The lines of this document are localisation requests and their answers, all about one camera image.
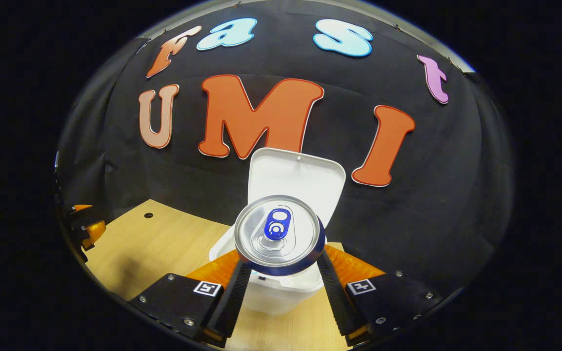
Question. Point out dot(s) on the wooden desktop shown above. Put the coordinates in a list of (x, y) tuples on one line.
[(154, 243)]

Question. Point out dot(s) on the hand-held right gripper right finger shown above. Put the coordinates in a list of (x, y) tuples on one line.
[(342, 302)]

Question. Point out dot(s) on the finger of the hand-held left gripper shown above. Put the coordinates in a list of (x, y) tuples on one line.
[(95, 234), (81, 217)]

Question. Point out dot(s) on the black backdrop cloth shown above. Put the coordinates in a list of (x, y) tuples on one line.
[(432, 195)]

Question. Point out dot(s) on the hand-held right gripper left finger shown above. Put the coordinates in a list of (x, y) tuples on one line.
[(227, 302)]

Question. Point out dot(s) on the blue pop can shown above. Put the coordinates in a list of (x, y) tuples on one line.
[(281, 234)]

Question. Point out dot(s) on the white desktop garbage bin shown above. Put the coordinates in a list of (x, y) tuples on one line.
[(300, 180)]

